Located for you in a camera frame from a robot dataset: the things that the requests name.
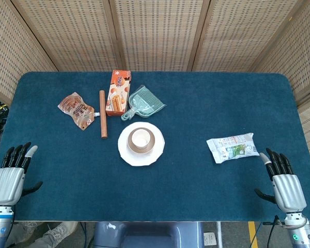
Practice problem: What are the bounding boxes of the white paper label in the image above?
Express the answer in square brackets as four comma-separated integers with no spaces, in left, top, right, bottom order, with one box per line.
[203,231,218,247]

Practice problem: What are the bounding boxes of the green plastic dustpan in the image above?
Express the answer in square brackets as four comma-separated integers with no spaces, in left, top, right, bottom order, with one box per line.
[120,85,167,122]

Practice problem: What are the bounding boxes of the brown spout pouch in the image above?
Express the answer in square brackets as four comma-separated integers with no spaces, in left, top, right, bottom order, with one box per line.
[57,92,101,131]

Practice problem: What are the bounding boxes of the grey sneaker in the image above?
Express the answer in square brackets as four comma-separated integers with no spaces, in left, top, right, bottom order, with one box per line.
[28,221,80,248]
[5,221,46,245]

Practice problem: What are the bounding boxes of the blue table mat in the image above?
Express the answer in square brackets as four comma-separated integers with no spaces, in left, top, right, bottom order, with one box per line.
[0,71,310,222]

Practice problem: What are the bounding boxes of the white paper cup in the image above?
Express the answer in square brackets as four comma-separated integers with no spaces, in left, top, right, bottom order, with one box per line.
[131,129,150,150]

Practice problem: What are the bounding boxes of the white plate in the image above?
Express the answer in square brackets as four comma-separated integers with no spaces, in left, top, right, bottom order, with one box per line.
[117,121,166,167]

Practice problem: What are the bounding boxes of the beige bowl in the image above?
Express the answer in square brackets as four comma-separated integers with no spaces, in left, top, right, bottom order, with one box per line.
[126,127,156,154]

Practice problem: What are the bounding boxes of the bamboo folding screen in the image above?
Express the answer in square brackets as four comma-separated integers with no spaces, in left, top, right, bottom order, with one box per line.
[0,0,310,163]

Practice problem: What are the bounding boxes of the orange biscuit box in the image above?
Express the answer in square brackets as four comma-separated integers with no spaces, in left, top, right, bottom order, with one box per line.
[105,70,132,117]

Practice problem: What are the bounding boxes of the wooden rolling pin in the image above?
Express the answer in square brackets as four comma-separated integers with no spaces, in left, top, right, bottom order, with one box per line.
[99,90,109,140]

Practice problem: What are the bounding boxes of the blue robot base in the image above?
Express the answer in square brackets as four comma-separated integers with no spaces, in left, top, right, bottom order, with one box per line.
[92,221,205,248]

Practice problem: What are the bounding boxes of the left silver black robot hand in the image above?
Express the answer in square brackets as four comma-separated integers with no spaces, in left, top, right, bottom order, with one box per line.
[0,142,43,207]

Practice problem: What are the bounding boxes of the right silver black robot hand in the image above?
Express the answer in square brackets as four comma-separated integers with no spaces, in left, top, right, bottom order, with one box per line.
[254,147,307,214]

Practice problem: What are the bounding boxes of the white snack packet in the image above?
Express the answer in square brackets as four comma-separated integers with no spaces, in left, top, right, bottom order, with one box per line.
[206,132,261,164]

